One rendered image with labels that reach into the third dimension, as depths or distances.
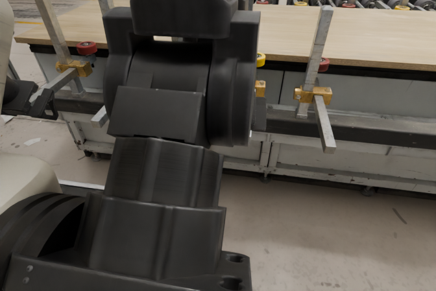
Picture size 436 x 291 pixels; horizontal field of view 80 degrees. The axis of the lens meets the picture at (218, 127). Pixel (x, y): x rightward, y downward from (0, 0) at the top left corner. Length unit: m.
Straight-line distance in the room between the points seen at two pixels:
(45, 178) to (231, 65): 0.14
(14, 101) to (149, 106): 0.50
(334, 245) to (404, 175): 0.59
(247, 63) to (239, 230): 1.41
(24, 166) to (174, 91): 0.11
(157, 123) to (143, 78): 0.04
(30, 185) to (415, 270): 1.69
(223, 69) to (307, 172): 1.52
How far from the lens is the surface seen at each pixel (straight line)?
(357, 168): 1.74
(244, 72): 0.17
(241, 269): 0.17
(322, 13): 0.95
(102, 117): 0.96
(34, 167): 0.21
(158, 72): 0.18
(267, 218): 1.61
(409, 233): 1.86
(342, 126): 1.15
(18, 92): 0.65
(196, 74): 0.17
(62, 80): 1.20
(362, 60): 1.22
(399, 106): 1.47
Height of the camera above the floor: 1.34
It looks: 39 degrees down
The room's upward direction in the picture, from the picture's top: straight up
